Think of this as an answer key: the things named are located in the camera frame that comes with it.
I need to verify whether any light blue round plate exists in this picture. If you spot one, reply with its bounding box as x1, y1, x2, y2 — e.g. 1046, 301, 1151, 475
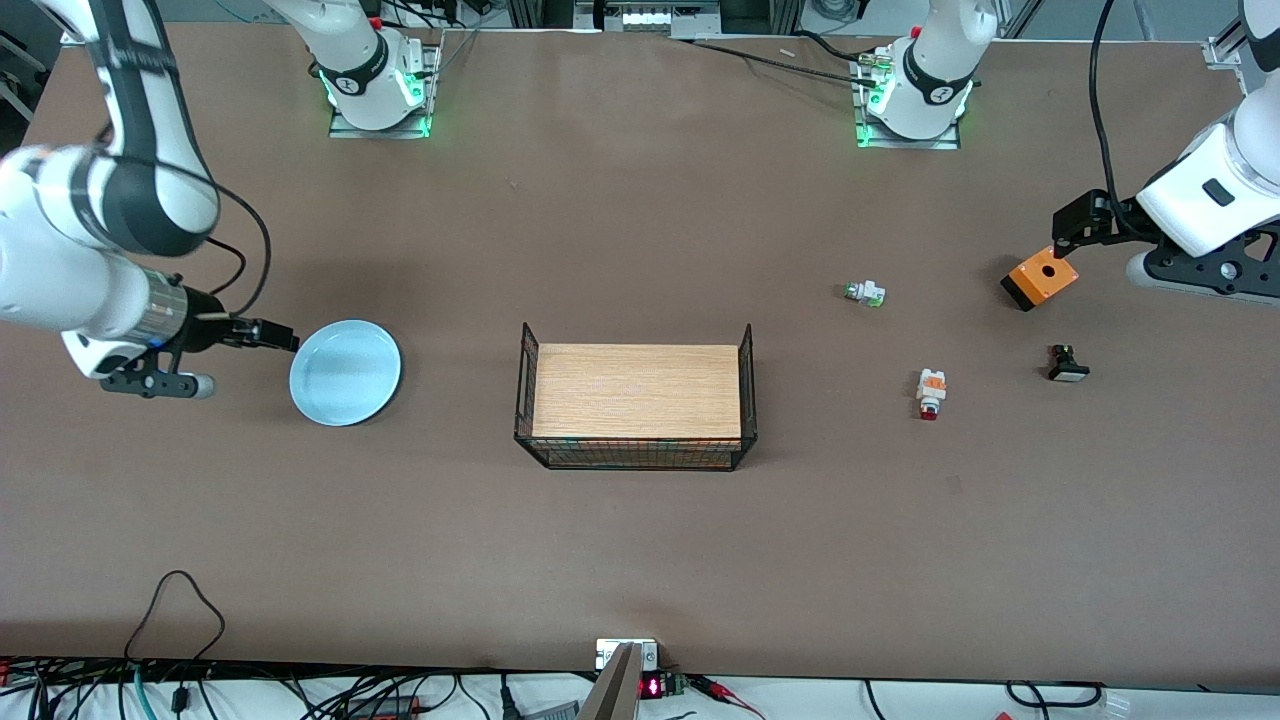
289, 320, 403, 428

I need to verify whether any light wooden board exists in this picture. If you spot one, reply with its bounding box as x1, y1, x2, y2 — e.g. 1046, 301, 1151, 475
532, 344, 743, 440

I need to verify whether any small white box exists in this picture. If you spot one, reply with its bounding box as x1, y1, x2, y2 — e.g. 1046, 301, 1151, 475
596, 638, 660, 671

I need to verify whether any grey metal bar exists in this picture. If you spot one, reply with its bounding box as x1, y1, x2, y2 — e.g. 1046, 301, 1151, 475
577, 642, 644, 720

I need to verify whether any red black probe lead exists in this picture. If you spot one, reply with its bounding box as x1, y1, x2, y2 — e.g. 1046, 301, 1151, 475
690, 675, 766, 720

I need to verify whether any orange button enclosure box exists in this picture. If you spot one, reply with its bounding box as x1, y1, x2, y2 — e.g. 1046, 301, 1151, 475
1001, 247, 1080, 312

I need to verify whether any black right camera bracket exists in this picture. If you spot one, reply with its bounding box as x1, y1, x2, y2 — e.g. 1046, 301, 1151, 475
100, 345, 201, 398

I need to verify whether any black camera bracket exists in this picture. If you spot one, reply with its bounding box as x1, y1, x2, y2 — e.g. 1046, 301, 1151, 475
100, 345, 201, 398
1145, 222, 1280, 306

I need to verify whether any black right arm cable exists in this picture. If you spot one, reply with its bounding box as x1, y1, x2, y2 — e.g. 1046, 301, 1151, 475
170, 158, 273, 319

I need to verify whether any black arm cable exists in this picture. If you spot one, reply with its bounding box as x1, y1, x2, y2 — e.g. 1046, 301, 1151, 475
170, 158, 273, 319
1088, 0, 1141, 216

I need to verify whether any black left camera bracket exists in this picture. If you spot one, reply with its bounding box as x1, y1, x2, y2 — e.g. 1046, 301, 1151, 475
1145, 222, 1280, 306

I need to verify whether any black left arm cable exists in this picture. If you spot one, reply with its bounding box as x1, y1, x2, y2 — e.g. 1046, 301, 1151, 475
1088, 0, 1141, 216

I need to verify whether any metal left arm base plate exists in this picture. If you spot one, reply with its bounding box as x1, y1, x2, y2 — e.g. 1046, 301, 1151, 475
853, 50, 962, 151

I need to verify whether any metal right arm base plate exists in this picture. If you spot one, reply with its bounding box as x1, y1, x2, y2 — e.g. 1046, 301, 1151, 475
328, 45, 442, 140

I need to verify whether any black looped cable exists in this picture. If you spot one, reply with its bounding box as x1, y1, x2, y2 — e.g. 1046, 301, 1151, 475
124, 570, 226, 663

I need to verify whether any black cable on table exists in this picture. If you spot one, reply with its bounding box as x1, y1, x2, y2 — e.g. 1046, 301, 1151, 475
672, 38, 886, 85

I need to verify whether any black wire basket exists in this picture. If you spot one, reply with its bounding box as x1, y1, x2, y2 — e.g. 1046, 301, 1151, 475
514, 322, 758, 472

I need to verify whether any black coiled cable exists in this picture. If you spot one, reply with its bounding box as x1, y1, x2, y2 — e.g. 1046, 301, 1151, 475
1005, 680, 1106, 709

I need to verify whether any aluminium frame rack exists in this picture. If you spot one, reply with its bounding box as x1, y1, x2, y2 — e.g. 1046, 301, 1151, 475
507, 0, 803, 37

